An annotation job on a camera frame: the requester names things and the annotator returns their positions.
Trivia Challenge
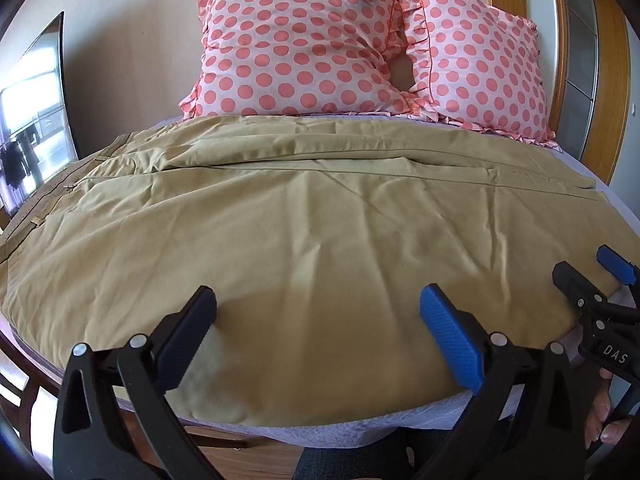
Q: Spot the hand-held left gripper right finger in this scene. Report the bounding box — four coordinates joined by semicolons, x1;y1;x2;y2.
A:
415;284;601;480

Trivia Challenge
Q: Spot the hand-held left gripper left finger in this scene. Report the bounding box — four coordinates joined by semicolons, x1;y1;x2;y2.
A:
52;285;236;480

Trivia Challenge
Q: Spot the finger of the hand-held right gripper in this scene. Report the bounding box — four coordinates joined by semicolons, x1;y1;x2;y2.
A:
552;261;609;311
595;245;640;287

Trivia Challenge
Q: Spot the olive green bed cover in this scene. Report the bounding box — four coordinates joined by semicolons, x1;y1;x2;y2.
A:
0;115;621;428

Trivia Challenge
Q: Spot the person's right hand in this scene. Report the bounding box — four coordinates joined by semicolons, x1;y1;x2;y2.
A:
584;367;635;450

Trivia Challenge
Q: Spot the wooden wardrobe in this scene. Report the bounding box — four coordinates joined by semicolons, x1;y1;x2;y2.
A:
555;0;640;173

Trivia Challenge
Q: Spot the small pink polka dot pillow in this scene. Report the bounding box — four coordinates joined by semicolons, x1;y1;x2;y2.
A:
370;0;557;150

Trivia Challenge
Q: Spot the wooden headboard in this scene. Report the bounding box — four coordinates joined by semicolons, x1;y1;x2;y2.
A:
484;0;572;157

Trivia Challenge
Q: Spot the large pink polka dot pillow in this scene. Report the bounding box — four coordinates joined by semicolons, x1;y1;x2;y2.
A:
179;0;417;121

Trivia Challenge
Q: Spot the wooden bed frame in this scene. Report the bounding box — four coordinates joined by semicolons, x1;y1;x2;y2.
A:
0;310;261;480

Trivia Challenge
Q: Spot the wall mirror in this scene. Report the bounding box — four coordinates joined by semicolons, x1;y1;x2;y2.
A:
0;11;82;222

